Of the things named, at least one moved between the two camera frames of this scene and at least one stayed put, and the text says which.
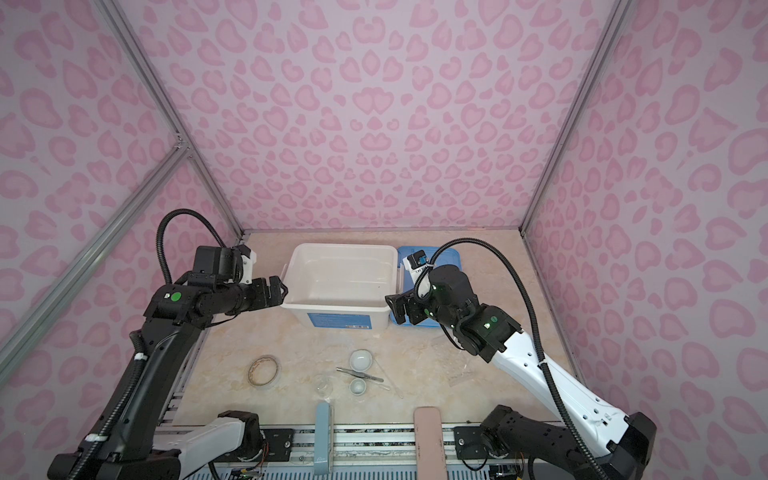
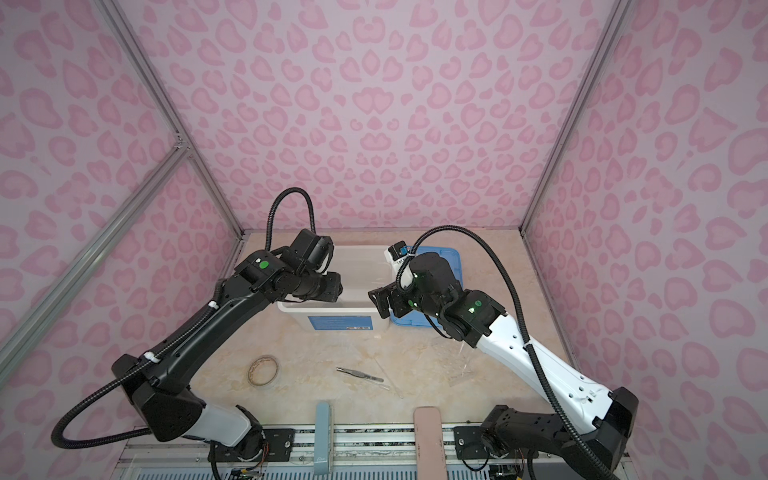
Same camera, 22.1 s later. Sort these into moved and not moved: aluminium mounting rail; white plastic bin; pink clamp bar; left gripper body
Moved: left gripper body
Not moved: aluminium mounting rail; white plastic bin; pink clamp bar
